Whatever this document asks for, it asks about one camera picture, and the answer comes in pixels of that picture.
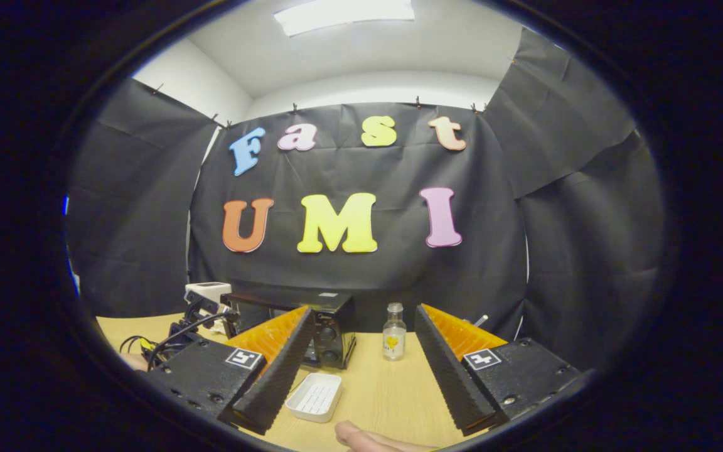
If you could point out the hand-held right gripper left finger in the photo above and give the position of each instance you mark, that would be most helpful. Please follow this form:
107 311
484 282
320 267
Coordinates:
277 376

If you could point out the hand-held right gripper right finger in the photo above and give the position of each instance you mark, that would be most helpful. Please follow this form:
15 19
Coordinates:
452 376

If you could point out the white rectangular tray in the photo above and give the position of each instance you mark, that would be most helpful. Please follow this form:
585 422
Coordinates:
314 397

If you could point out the black electric oven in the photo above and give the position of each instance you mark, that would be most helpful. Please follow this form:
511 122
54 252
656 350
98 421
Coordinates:
333 326

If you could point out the white toaster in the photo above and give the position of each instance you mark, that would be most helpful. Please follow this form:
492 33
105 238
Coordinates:
208 292

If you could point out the clear bottle with yellow label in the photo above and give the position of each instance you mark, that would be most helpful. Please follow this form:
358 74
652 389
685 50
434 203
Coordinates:
394 342

